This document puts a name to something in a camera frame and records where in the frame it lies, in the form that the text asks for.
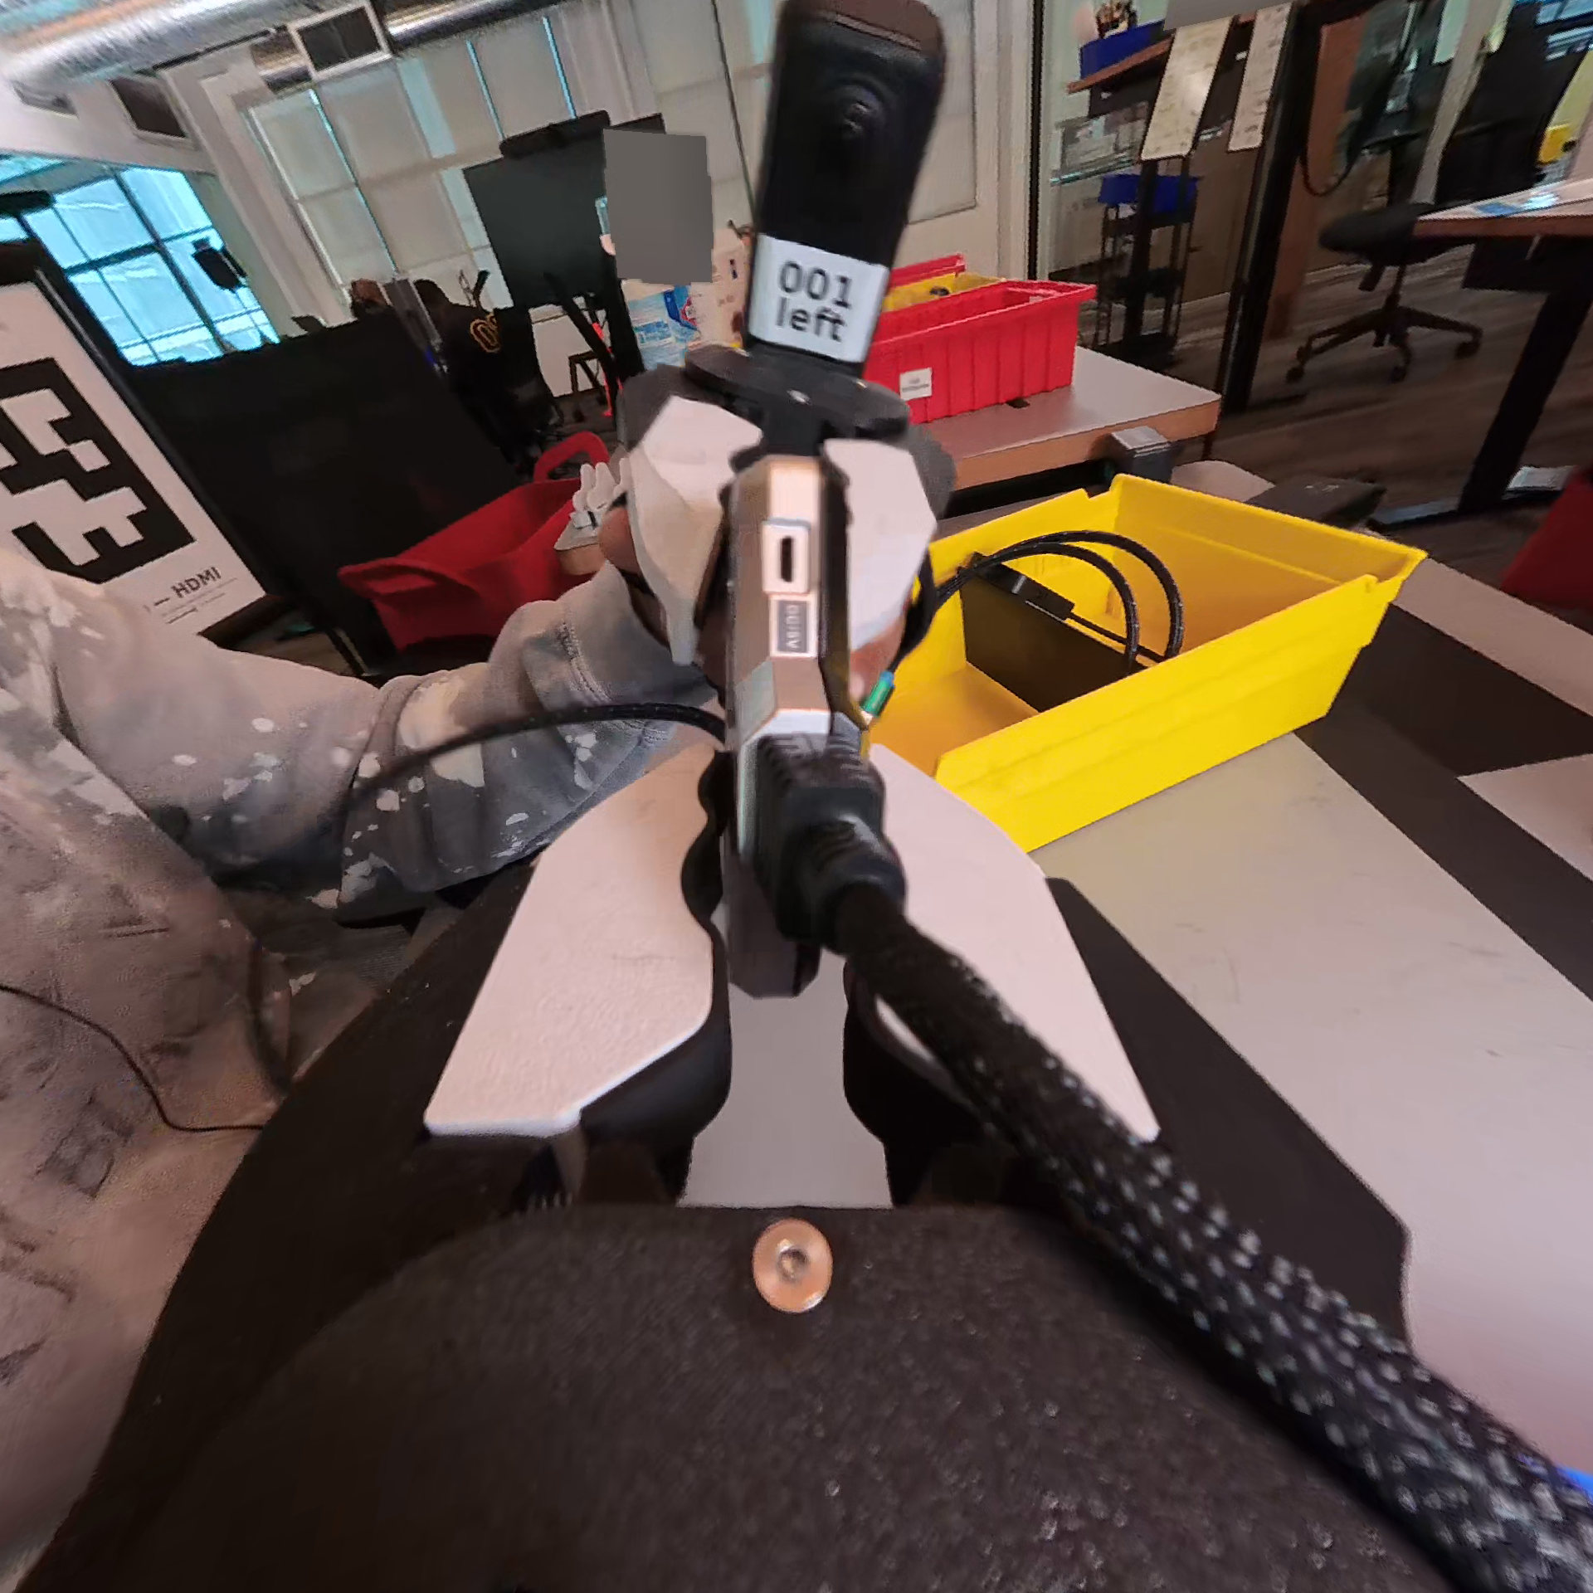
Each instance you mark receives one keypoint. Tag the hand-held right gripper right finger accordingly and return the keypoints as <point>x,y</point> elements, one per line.
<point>983,871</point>

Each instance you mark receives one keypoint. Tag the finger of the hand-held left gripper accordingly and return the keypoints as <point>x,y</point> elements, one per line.
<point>672,497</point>
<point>890,535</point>

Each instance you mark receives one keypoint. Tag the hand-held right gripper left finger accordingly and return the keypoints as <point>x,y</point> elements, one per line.
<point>585,983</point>

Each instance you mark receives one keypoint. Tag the grey hdmi switch box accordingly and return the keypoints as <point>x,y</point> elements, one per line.
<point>791,622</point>

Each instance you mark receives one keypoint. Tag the yellow plastic bin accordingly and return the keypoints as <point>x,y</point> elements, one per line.
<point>1182,747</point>

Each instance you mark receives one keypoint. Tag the person's left forearm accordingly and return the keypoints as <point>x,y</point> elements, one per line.
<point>311,747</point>

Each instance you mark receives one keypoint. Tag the person's left hand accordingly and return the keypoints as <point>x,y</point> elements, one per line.
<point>621,548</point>

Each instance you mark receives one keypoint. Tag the white wipes canister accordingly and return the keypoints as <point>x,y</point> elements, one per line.
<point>653,330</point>

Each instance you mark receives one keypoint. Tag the black bin divider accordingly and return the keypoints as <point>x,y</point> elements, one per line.
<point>1032,647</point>

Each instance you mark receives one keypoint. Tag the red ribbed bin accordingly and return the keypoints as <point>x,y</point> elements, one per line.
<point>996,360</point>

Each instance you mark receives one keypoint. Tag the red basket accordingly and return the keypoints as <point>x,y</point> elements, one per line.
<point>473,573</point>

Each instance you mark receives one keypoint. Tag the grey wood-edged table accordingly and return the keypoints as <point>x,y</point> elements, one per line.
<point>1095,410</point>

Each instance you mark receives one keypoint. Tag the grey power adapter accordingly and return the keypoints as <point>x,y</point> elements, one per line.
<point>1138,450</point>

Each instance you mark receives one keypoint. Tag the black display on stand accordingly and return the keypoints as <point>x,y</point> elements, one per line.
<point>535,224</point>

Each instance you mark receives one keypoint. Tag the cart with blue bins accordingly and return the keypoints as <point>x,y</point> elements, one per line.
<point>1152,190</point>

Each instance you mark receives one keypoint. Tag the black partition panel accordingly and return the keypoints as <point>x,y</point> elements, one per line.
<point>311,472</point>

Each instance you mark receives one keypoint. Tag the tall standing desk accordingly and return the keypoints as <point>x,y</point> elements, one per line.
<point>1269,186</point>

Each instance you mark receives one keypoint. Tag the black power box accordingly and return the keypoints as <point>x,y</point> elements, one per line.
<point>1318,497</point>

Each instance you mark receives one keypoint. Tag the black office chair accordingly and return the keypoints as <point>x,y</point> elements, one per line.
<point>1381,235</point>

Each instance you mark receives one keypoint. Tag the black framed marker sign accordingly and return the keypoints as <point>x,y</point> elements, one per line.
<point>74,497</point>

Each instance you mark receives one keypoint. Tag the red storage tote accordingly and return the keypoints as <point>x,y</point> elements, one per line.
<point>1555,548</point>

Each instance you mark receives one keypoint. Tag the brown standing desk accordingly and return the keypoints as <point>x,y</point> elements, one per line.
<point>1506,218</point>

